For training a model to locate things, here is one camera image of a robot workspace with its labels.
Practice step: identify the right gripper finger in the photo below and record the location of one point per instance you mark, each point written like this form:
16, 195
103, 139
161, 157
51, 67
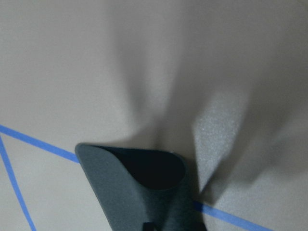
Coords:
215, 130

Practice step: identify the black mouse pad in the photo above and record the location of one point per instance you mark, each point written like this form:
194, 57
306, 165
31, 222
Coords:
139, 189

